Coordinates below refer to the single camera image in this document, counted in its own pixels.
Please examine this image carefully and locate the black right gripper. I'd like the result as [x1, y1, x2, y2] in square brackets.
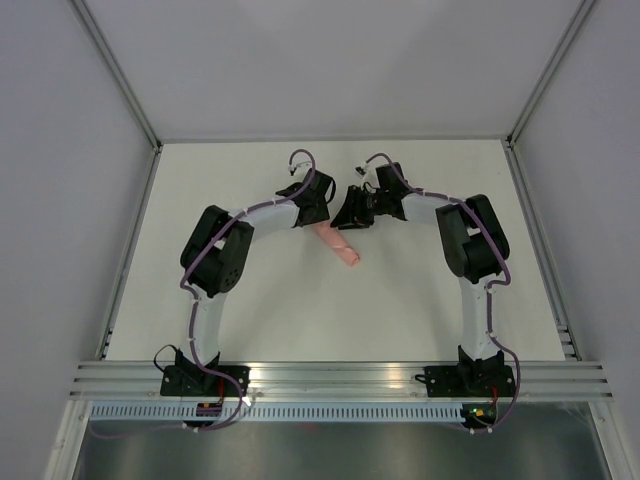
[331, 185, 389, 231]

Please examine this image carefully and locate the pink cloth napkin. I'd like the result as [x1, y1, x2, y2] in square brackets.
[311, 222, 360, 267]

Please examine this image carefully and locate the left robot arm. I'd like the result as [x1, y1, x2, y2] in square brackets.
[175, 169, 336, 396]

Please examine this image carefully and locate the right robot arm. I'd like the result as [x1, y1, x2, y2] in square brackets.
[331, 162, 515, 396]

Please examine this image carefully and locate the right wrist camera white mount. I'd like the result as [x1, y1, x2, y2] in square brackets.
[354, 166, 375, 188]

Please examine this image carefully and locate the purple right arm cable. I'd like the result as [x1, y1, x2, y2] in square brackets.
[363, 151, 522, 435]

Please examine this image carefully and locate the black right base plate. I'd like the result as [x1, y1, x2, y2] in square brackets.
[415, 365, 517, 399]

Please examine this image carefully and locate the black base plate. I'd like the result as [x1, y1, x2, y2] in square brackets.
[160, 365, 250, 398]
[415, 365, 517, 399]

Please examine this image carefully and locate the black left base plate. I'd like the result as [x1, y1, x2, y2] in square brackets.
[160, 365, 250, 398]

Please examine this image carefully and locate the white slotted cable duct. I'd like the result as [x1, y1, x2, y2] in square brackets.
[89, 401, 463, 423]

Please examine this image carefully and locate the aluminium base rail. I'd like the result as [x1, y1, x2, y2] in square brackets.
[68, 361, 613, 402]

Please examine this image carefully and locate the left aluminium frame post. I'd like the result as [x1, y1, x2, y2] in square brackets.
[68, 0, 162, 152]

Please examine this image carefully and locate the aluminium frame post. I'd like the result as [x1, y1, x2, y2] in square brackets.
[68, 0, 162, 152]
[504, 0, 599, 149]

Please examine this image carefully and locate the right aluminium frame post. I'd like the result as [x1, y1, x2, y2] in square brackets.
[504, 0, 599, 149]

